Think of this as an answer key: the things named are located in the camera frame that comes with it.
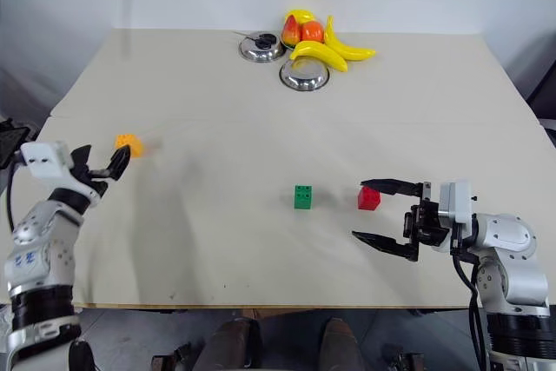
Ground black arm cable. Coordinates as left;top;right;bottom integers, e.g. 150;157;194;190
4;161;23;234
451;222;490;371

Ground dark brown rounded shape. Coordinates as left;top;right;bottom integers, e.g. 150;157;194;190
203;317;264;371

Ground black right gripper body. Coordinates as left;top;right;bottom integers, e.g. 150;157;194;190
402;180;451;262

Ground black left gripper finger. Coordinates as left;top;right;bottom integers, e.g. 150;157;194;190
89;145;132;182
69;143;94;177

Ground green toy cube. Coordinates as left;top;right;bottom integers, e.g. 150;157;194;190
293;184;314;211

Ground red yellow toy mango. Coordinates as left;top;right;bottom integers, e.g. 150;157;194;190
281;15;301;47

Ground yellow toy banana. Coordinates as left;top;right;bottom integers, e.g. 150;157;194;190
284;8;318;23
288;40;349;74
323;15;377;62

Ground steel lid with black knob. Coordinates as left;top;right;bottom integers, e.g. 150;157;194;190
238;30;287;63

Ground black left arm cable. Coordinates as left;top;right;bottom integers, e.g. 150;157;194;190
4;161;23;234

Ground orange toy fruit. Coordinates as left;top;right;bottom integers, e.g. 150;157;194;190
300;19;326;43

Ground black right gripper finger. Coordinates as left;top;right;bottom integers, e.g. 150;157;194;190
351;230;420;263
360;178;423;198

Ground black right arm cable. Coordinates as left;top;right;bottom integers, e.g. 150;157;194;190
451;222;490;371

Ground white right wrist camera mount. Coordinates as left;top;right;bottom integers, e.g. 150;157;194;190
437;179;479;255

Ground orange toy cube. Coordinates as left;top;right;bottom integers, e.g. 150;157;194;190
114;134;145;160

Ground empty steel bowl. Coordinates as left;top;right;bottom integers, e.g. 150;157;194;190
279;58;330;93

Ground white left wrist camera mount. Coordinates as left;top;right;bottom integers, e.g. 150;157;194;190
19;141;99;203

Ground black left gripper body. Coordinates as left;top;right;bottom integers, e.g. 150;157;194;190
71;169;109;206

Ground black rounded shape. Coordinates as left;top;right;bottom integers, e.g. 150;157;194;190
68;339;96;371

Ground red toy cube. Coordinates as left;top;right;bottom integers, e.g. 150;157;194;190
356;186;382;212

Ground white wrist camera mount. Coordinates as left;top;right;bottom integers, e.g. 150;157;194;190
19;141;99;203
437;179;479;255

